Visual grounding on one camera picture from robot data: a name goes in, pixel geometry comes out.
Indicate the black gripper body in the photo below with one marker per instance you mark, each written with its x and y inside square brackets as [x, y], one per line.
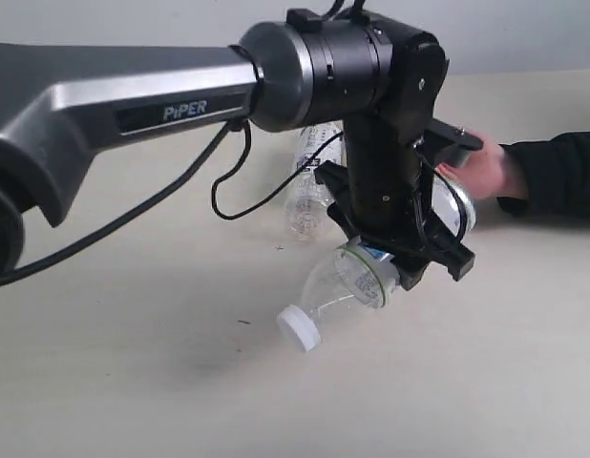
[417, 227]

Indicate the lime label clear bottle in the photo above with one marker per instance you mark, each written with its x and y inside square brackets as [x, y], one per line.
[352, 278]

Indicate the clear bottle white blue label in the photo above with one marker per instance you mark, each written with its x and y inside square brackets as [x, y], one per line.
[306, 201]

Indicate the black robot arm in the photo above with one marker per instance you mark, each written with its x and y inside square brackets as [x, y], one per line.
[60, 106]

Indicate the person's open hand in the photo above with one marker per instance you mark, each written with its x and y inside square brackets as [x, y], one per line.
[488, 173]

